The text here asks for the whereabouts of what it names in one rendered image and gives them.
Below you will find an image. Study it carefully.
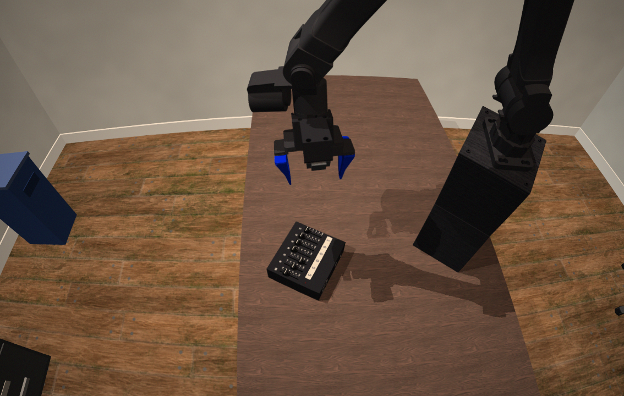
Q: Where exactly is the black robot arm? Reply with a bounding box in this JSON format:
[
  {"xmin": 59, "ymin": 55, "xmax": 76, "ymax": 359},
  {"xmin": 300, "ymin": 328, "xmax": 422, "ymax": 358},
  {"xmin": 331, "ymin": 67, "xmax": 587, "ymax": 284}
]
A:
[{"xmin": 247, "ymin": 0, "xmax": 574, "ymax": 172}]

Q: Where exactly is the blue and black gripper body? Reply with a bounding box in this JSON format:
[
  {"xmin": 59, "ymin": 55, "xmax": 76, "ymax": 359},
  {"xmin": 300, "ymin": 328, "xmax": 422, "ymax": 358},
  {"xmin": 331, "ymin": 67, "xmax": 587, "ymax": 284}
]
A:
[{"xmin": 274, "ymin": 109, "xmax": 355, "ymax": 156}]

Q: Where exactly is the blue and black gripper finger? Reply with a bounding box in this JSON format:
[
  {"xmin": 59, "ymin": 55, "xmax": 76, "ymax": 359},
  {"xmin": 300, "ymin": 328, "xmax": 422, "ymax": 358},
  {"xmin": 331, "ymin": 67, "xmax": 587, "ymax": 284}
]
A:
[
  {"xmin": 338, "ymin": 136, "xmax": 355, "ymax": 179},
  {"xmin": 275, "ymin": 154, "xmax": 291, "ymax": 185}
]

